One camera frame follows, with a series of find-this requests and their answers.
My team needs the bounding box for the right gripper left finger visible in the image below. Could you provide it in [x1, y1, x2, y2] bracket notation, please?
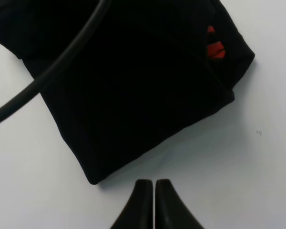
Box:
[111, 179, 153, 229]

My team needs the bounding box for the black printed t-shirt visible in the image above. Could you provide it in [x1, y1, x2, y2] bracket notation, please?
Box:
[0, 0, 255, 185]

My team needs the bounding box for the right black camera cable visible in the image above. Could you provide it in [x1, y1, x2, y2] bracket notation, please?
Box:
[0, 0, 112, 129]

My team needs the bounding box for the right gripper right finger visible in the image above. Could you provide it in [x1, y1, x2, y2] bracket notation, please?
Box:
[155, 179, 203, 229]

